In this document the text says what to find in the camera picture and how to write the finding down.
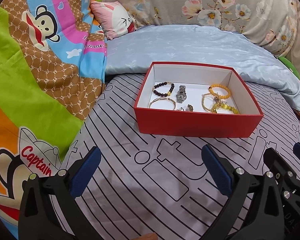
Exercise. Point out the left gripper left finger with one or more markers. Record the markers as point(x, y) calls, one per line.
point(38, 220)

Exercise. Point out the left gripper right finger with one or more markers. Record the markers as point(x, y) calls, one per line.
point(267, 215)

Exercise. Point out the silver metal watch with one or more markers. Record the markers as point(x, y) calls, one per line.
point(181, 95)

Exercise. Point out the person's left hand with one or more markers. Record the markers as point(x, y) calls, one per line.
point(148, 236)

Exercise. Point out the green object at bedside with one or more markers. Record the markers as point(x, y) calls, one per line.
point(290, 66)

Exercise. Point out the lilac striped bed sheet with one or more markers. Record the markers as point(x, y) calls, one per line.
point(151, 183)

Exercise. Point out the red cardboard box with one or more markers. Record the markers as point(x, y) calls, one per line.
point(223, 105)

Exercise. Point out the grey floral quilt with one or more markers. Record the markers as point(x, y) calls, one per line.
point(271, 24)

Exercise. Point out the thin gold bangle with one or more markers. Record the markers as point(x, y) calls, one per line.
point(163, 103)

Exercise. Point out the colourful monkey cartoon quilt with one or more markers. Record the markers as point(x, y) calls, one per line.
point(52, 68)

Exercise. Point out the light blue pillow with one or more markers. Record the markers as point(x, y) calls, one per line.
point(134, 53)

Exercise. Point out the pink rabbit cushion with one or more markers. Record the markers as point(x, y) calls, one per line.
point(113, 18)

